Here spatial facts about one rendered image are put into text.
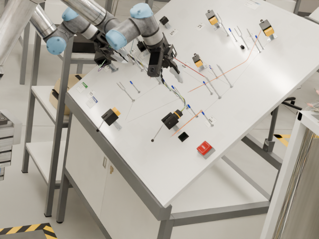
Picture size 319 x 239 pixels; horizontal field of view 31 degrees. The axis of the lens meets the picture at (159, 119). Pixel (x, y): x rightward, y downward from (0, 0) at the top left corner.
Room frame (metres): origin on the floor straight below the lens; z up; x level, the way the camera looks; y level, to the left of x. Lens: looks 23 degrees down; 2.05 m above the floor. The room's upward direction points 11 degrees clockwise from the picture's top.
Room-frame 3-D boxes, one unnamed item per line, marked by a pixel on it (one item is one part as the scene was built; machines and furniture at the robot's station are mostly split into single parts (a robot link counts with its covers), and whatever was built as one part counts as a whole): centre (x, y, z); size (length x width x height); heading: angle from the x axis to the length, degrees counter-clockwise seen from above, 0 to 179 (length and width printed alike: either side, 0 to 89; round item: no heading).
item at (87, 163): (2.71, 0.34, 0.60); 0.55 x 0.02 x 0.39; 32
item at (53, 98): (3.24, 0.51, 0.76); 0.30 x 0.21 x 0.20; 125
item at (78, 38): (3.28, 0.54, 1.09); 0.35 x 0.33 x 0.07; 32
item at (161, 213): (2.46, 0.21, 0.83); 1.18 x 0.05 x 0.06; 32
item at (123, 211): (2.24, 0.05, 0.60); 0.55 x 0.03 x 0.39; 32
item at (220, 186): (2.63, -0.06, 0.60); 1.17 x 0.58 x 0.40; 32
